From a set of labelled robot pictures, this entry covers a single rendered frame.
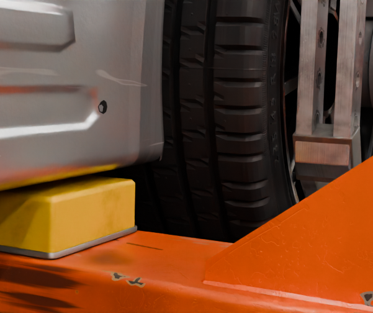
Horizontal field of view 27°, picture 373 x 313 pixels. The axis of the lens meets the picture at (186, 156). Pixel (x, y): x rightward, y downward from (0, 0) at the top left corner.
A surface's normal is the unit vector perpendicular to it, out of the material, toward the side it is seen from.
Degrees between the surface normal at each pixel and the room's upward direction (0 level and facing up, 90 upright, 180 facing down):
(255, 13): 84
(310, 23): 90
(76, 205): 90
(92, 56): 90
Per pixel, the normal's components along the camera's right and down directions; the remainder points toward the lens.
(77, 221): 0.90, 0.07
